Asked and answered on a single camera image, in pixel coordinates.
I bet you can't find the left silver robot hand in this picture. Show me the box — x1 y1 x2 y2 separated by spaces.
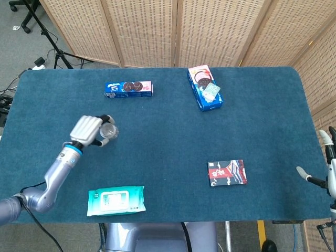
69 114 116 148

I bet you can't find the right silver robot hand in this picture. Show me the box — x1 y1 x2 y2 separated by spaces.
296 127 336 200

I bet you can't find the clear plastic cup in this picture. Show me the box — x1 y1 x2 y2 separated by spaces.
100 123 119 140

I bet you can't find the slim blue Oreo box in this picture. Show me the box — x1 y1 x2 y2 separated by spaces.
104 80 154 99

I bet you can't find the black red patterned box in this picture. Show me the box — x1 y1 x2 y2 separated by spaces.
207 159 248 187

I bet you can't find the wide blue Oreo box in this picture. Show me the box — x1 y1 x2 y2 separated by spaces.
187 65 224 112

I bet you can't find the green wet wipes pack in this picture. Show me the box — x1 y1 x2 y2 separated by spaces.
86 185 146 217

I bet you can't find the black tripod stand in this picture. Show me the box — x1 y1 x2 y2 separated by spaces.
22 0 94 70

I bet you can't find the blue carpet table mat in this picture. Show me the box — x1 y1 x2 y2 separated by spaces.
0 67 332 224

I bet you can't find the black caster wheel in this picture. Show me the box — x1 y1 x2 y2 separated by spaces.
261 239 278 252

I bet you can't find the bamboo folding screen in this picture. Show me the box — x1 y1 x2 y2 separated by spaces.
39 0 336 252

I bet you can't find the black office chair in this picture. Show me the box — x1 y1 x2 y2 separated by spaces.
8 0 40 34

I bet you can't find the metal table leg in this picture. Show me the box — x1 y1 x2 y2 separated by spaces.
224 221 233 252

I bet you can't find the small mint green pack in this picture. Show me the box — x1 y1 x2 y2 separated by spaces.
202 82 221 101

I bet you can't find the grey robot torso base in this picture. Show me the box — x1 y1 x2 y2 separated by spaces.
104 222 218 252

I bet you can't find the black floor cable bundle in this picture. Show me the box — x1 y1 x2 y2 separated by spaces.
0 69 28 127

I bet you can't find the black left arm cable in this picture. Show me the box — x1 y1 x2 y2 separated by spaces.
19 181 64 252

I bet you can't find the blue torso cable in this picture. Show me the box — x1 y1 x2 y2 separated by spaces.
98 223 107 252

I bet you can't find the black torso cable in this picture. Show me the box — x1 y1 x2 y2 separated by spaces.
180 222 192 252

